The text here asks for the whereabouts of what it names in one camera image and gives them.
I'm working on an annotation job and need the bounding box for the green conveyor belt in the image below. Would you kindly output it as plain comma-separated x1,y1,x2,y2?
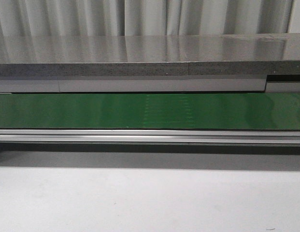
0,93,300,131

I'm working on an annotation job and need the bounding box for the grey speckled stone counter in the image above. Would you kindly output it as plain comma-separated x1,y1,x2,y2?
0,33,300,77

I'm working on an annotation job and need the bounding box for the white pleated curtain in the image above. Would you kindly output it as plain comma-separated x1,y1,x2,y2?
0,0,293,36

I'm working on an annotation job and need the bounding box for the aluminium conveyor frame rail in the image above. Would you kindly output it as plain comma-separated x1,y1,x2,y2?
0,129,300,146

